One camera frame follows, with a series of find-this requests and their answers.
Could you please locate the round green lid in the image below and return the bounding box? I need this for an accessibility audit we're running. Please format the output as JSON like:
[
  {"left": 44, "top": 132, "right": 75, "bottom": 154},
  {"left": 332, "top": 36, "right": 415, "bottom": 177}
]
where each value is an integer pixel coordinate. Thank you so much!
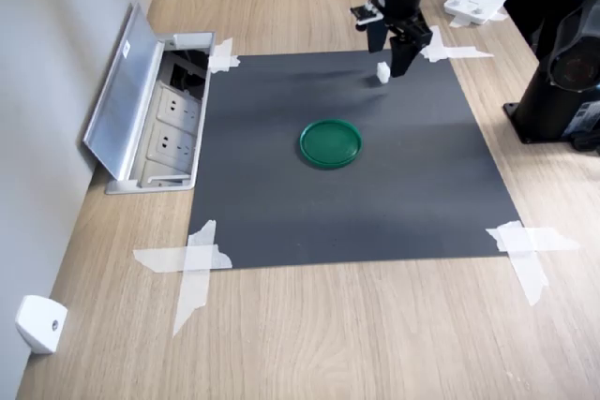
[{"left": 299, "top": 118, "right": 364, "bottom": 170}]

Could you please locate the white tape patch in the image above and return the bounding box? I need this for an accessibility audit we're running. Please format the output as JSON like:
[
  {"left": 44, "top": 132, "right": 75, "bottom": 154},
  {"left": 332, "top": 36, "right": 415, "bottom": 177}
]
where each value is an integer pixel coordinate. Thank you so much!
[
  {"left": 132, "top": 219, "right": 233, "bottom": 338},
  {"left": 419, "top": 24, "right": 496, "bottom": 64},
  {"left": 208, "top": 37, "right": 242, "bottom": 74},
  {"left": 486, "top": 220, "right": 580, "bottom": 307}
]

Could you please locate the dark grey mat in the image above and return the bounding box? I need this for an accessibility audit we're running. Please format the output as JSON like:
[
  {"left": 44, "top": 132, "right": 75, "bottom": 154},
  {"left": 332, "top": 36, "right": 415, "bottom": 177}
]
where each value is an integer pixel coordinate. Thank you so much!
[{"left": 188, "top": 49, "right": 523, "bottom": 271}]

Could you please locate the white power socket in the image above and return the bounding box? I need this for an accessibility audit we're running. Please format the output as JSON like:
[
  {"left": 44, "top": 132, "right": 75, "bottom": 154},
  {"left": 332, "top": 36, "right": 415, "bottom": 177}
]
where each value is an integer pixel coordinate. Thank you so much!
[
  {"left": 145, "top": 122, "right": 197, "bottom": 162},
  {"left": 157, "top": 85, "right": 202, "bottom": 132}
]

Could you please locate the aluminium cable duct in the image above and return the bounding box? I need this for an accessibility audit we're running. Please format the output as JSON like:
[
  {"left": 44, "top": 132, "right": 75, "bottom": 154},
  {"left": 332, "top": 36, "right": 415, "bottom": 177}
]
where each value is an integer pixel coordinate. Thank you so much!
[{"left": 82, "top": 1, "right": 217, "bottom": 195}]

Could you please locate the small white bracket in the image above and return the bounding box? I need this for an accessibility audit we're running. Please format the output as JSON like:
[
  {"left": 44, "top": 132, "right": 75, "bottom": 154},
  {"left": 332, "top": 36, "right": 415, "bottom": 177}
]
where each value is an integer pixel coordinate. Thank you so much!
[{"left": 14, "top": 294, "right": 69, "bottom": 355}]

